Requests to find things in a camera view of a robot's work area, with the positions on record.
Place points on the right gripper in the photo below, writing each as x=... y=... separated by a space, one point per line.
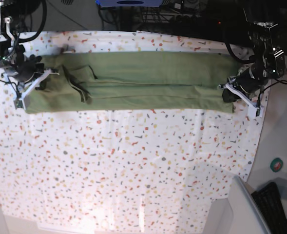
x=20 y=67

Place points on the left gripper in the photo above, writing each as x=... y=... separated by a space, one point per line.
x=248 y=82

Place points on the green t-shirt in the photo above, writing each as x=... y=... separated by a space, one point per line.
x=134 y=81

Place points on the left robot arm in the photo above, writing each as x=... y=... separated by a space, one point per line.
x=267 y=62

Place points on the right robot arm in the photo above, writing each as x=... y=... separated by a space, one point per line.
x=12 y=22

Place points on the green tape roll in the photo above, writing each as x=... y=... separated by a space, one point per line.
x=276 y=165

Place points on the blue box at top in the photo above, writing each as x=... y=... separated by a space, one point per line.
x=130 y=3

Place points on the black keyboard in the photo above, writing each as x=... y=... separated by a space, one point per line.
x=268 y=201

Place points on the terrazzo pattern white tablecloth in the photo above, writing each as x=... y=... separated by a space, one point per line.
x=143 y=172

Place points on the grey plastic bin right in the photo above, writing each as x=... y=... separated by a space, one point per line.
x=247 y=218

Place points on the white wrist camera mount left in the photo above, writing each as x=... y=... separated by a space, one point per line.
x=255 y=109

